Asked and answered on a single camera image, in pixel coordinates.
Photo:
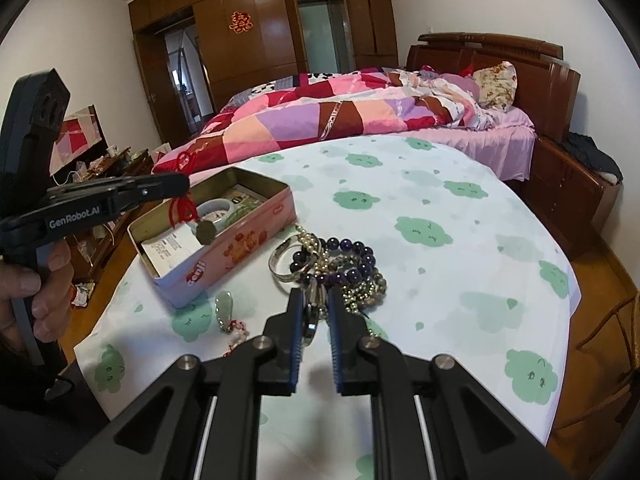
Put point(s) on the white bangle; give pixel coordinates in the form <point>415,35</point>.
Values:
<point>216,206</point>

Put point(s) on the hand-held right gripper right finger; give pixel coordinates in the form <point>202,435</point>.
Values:
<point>334,340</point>

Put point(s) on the pink bed sheet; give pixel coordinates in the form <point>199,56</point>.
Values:
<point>500,145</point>

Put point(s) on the patchwork quilt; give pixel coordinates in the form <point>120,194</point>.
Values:
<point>300,120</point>

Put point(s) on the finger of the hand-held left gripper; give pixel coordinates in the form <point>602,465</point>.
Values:
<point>150,187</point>

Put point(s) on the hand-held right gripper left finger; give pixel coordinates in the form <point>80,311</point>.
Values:
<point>296,332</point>

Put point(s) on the silver bangle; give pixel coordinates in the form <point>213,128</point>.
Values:
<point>312,327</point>
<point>276,260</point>

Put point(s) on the pink tin box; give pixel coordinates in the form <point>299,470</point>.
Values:
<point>225,265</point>

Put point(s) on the white paper bag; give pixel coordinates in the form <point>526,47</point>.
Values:
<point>161,152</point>

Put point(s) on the wooden bed headboard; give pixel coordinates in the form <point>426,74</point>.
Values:
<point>545,85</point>

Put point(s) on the brown wooden wardrobe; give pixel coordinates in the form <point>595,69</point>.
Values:
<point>260,50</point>

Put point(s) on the person's left hand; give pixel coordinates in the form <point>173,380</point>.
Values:
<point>47,305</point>

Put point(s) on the cloth covered television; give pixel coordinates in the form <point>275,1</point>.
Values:
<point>80,135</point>

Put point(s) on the yellow green packet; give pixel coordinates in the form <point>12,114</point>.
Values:
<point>245,200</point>

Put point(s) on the dark cloth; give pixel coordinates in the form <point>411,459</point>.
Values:
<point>592,155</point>

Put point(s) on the red paper decoration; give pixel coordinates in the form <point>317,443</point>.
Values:
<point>240,22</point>

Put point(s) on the rattan chair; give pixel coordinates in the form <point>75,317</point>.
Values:
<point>625,320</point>

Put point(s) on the floral pillow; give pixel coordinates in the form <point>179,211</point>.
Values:
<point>495,85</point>

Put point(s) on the wooden nightstand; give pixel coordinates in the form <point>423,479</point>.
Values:
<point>565,200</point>

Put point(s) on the white printed card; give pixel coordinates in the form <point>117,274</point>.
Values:
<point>170,250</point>

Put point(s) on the red white knot charm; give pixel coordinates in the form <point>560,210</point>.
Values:
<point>239,340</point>

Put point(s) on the cluttered wooden cabinet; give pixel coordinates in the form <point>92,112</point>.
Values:
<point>125,165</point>

